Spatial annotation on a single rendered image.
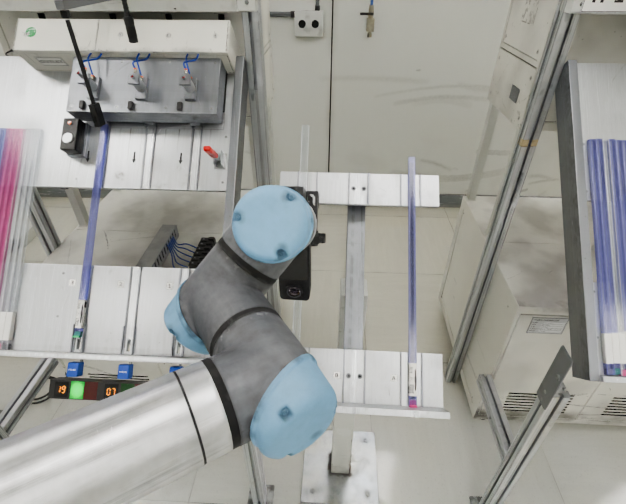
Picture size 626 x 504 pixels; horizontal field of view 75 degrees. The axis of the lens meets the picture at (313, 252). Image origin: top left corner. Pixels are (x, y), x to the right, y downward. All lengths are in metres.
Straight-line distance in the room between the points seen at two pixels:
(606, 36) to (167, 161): 1.13
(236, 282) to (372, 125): 2.30
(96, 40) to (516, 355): 1.41
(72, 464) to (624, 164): 1.10
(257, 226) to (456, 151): 2.48
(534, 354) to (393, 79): 1.72
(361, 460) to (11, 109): 1.45
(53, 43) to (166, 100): 0.29
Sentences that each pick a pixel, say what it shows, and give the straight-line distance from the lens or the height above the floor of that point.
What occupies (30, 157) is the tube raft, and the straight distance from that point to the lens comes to 1.17.
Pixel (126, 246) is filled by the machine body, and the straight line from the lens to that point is 1.51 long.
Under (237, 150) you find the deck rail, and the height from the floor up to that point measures 1.05.
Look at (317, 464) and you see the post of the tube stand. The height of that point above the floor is 0.01.
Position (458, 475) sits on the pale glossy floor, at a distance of 1.64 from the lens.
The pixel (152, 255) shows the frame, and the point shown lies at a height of 0.66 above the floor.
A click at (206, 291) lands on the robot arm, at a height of 1.15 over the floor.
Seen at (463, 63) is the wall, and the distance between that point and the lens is 2.65.
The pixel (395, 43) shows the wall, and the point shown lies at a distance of 2.56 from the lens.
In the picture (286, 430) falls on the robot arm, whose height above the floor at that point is 1.13.
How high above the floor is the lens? 1.42
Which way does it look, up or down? 36 degrees down
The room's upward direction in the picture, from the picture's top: straight up
